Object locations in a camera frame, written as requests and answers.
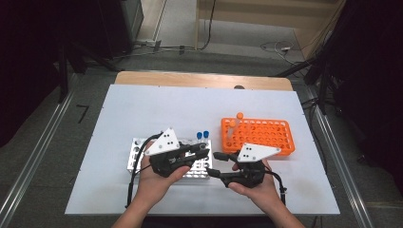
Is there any black curtain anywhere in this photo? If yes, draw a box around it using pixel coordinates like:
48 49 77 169
317 0 403 191
0 0 127 148

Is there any right hand-held gripper black cable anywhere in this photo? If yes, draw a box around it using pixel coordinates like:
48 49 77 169
264 170 288 206

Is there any left hand-held gripper black cable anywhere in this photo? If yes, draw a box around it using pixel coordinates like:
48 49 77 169
125 132 164 209

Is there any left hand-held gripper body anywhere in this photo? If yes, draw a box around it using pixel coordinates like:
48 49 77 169
144 126 194 179

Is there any dark grey cabinet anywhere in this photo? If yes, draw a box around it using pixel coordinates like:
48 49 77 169
94 0 145 60

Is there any white floor cable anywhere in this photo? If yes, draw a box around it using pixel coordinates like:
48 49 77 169
259 40 305 66

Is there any black metal stand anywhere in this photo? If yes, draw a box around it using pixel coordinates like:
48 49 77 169
56 44 122 104
275 56 334 115

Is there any grey floor power strip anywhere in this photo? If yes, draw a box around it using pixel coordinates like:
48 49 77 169
132 38 198 56

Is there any silver metal tube rack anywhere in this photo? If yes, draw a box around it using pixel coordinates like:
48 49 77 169
126 136 214 181

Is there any black floor cable bundle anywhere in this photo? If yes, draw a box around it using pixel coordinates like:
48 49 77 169
300 97 329 172

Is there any wooden table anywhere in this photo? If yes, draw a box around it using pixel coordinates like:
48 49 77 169
113 70 294 92

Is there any aluminium floor rail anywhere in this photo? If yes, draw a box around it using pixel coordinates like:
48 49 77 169
0 74 79 222
300 85 376 228

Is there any hand-held gripper black cable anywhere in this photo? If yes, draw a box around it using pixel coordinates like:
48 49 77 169
264 170 288 206
125 132 164 209

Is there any orange plastic tube rack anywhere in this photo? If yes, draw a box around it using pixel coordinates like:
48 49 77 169
221 117 297 158

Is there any person's right hand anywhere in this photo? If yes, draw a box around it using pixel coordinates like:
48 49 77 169
227 158 283 213

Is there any beige wooden partition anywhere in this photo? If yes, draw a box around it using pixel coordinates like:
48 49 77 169
194 0 346 61

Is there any white board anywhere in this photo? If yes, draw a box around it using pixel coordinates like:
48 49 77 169
65 84 340 217

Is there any person's left hand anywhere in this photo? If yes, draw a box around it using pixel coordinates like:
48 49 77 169
134 150 191 207

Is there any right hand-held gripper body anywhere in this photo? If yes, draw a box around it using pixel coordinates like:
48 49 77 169
220 142 282 189

